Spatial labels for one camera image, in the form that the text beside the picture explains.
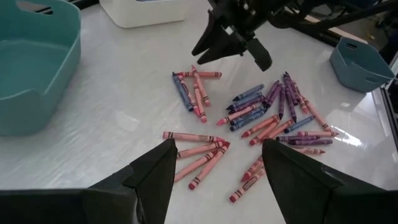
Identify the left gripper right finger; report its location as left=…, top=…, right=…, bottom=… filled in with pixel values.
left=261, top=138, right=398, bottom=224

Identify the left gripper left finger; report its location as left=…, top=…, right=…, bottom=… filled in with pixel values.
left=0, top=138, right=178, bottom=224

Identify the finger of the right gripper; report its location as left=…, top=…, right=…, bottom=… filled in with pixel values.
left=197, top=32, right=250, bottom=65
left=191, top=11, right=230, bottom=57

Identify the pink crayon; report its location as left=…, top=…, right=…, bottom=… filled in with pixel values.
left=192, top=80, right=208, bottom=123
left=177, top=74, right=201, bottom=118
left=191, top=65, right=211, bottom=107
left=301, top=96, right=332, bottom=131
left=175, top=71, right=223, bottom=78
left=297, top=130, right=339, bottom=138
left=216, top=104, right=259, bottom=126
left=292, top=147, right=326, bottom=156
left=292, top=81, right=310, bottom=115

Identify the blue crayon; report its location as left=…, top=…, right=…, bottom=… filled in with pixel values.
left=232, top=83, right=266, bottom=102
left=284, top=116, right=315, bottom=134
left=226, top=92, right=264, bottom=111
left=172, top=72, right=194, bottom=112
left=229, top=107, right=267, bottom=126
left=229, top=111, right=269, bottom=132

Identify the red crayon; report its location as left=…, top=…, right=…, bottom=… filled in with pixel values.
left=162, top=131, right=225, bottom=143
left=249, top=119, right=280, bottom=146
left=264, top=119, right=295, bottom=141
left=241, top=114, right=280, bottom=139
left=188, top=141, right=231, bottom=190
left=174, top=151, right=218, bottom=183
left=177, top=141, right=224, bottom=159
left=241, top=155, right=265, bottom=183
left=229, top=169, right=267, bottom=203

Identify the white plastic bin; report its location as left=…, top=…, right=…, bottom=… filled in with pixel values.
left=98, top=0, right=189, bottom=29

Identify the blue-grey plastic bin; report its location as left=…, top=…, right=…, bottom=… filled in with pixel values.
left=329, top=36, right=396, bottom=93

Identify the teal plastic bin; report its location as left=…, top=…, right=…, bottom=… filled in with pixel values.
left=0, top=0, right=82, bottom=137

